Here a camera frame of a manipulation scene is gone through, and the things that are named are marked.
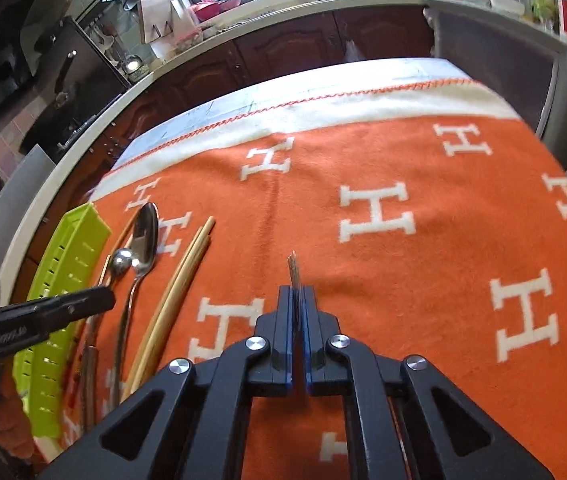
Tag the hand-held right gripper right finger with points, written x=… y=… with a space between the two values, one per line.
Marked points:
x=316 y=355

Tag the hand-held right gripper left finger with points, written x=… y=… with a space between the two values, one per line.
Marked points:
x=276 y=350

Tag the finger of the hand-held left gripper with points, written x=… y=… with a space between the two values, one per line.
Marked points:
x=78 y=296
x=93 y=310

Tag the green plastic utensil tray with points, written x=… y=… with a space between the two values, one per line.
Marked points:
x=63 y=270

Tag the steel chopstick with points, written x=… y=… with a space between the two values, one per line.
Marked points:
x=291 y=270
x=297 y=271

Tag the large steel spoon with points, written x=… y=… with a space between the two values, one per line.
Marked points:
x=146 y=235

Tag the bundle of wooden chopsticks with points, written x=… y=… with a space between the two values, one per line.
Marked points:
x=183 y=285

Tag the person's left hand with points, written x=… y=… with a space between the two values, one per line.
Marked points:
x=10 y=427

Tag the orange printed blanket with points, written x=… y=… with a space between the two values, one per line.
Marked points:
x=388 y=285

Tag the stainless steel stove shield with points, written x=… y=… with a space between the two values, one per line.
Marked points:
x=28 y=175

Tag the black stove with pans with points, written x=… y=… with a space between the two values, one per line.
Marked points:
x=88 y=70

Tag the small steel teapot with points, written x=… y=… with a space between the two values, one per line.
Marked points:
x=133 y=65

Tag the pale patterned tablecloth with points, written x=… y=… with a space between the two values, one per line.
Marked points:
x=313 y=82

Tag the red-lidded food container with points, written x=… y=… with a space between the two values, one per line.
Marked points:
x=186 y=40

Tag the pale cutting board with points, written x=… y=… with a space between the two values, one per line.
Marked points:
x=163 y=20

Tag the hanging plastic bag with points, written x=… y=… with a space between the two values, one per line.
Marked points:
x=351 y=50

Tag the red bowl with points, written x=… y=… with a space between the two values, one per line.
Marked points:
x=213 y=7

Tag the white kitchen countertop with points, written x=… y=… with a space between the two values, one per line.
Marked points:
x=283 y=10

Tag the grey steel cabinet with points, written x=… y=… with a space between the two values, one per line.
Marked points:
x=488 y=55

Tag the white bowl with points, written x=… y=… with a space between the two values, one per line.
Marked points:
x=506 y=5

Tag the green-label bottle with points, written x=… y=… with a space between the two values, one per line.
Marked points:
x=543 y=7

